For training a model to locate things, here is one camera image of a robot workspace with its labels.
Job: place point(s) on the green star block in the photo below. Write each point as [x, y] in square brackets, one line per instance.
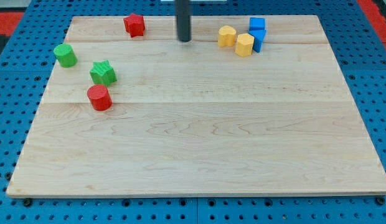
[103, 73]

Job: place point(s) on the red star block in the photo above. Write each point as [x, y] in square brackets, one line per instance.
[134, 25]

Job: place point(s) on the light wooden board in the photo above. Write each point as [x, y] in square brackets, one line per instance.
[196, 120]

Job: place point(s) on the yellow hexagon block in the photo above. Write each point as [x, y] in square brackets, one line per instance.
[244, 44]

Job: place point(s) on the yellow heart block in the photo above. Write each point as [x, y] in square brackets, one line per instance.
[226, 36]

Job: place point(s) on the red cylinder block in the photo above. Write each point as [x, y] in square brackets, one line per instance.
[99, 97]

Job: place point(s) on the blue pentagon block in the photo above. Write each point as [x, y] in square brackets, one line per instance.
[259, 36]

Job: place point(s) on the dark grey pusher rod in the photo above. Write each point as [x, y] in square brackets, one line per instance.
[183, 20]

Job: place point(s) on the blue cube block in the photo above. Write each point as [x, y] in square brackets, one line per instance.
[257, 23]

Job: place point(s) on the green cylinder block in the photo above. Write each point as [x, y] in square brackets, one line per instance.
[65, 55]

